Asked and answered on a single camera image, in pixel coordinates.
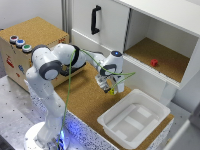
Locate white cabinet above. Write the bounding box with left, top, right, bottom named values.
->
left=69, top=0, right=200, bottom=107

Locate red button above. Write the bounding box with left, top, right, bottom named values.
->
left=9, top=35, right=19, bottom=45

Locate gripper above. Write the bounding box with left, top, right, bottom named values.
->
left=95, top=72, right=126, bottom=93

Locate white sliding door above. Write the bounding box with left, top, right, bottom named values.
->
left=71, top=0, right=131, bottom=53

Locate yellow block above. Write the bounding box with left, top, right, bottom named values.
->
left=109, top=87, right=117, bottom=95

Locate white plastic box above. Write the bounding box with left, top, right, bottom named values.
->
left=96, top=88, right=172, bottom=150

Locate black door handle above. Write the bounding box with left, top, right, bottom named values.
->
left=90, top=4, right=102, bottom=36

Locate wooden drawer box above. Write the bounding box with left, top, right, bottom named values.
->
left=0, top=16, right=86, bottom=92

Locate green cable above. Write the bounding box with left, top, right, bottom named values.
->
left=57, top=49, right=137, bottom=150

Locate pink block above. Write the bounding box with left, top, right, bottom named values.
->
left=150, top=58, right=159, bottom=68

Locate green button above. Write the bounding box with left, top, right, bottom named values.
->
left=21, top=43, right=33, bottom=54

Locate blue button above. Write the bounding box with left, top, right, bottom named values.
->
left=15, top=38, right=26, bottom=49

